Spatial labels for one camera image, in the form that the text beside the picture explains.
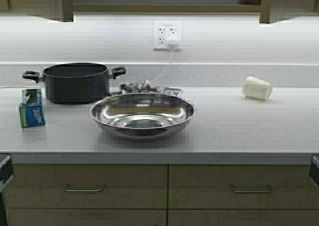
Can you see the large stainless steel pan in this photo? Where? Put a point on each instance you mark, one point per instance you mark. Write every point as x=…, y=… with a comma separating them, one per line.
x=142, y=116

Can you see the robot base left corner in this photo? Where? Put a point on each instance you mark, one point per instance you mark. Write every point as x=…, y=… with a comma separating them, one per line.
x=6, y=171

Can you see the robot base right corner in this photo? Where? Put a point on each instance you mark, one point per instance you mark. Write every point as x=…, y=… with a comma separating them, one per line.
x=314, y=170

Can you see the black cooking pot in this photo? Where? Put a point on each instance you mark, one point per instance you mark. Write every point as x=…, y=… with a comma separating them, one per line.
x=75, y=83

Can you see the brown plate in cabinet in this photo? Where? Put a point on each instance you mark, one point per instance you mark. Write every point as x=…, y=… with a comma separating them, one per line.
x=249, y=2

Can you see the grey patterned dish towel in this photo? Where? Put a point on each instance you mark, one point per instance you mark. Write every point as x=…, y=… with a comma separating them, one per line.
x=145, y=86

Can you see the white plug adapter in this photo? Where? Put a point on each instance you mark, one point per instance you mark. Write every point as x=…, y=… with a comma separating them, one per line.
x=172, y=42

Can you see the right wooden drawer front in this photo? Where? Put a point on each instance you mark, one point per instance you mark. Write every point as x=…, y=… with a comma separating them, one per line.
x=208, y=187

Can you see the wooden drawer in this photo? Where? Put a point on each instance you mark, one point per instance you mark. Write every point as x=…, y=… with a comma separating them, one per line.
x=126, y=186
x=208, y=187

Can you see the white paper cup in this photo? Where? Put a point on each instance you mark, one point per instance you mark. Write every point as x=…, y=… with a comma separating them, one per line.
x=256, y=88

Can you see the blue Ziploc bag box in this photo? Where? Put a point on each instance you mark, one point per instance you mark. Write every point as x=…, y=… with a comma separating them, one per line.
x=30, y=108

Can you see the left wooden drawer front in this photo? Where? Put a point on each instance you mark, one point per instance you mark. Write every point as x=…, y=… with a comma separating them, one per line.
x=126, y=186

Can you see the white wall power outlet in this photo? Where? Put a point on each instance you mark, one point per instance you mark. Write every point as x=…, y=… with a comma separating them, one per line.
x=163, y=30

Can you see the right drawer metal handle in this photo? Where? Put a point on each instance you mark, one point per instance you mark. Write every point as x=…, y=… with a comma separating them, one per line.
x=266, y=189

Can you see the drawer metal handle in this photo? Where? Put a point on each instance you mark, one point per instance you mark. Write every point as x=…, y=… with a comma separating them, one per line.
x=83, y=190
x=266, y=189

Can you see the left drawer metal handle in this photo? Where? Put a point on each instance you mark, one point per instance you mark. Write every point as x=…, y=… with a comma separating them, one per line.
x=83, y=190

